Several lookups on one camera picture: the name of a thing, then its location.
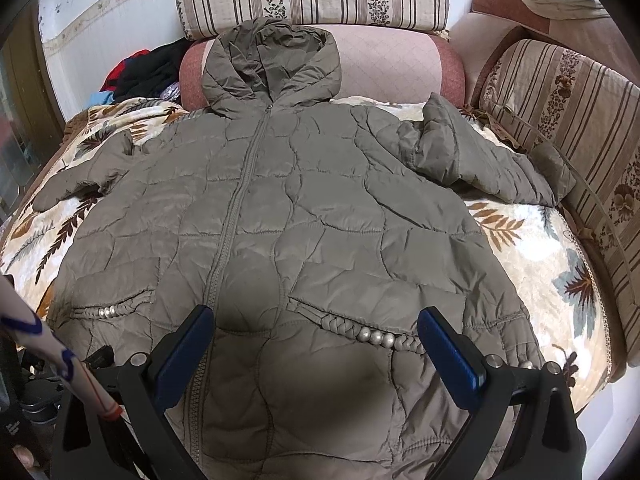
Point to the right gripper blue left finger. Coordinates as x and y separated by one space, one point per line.
151 383

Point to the olive quilted hooded jacket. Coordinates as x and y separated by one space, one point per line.
316 232

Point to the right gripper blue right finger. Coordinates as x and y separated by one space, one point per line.
483 390

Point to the pink sofa armrest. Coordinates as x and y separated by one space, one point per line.
481 36

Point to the leaf pattern beige blanket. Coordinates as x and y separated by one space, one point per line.
542 258

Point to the pink quilted sofa cushion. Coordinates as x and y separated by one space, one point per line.
390 67

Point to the striped floral side cushion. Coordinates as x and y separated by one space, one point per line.
590 113

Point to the pile of dark clothes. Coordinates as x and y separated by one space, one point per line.
144 74

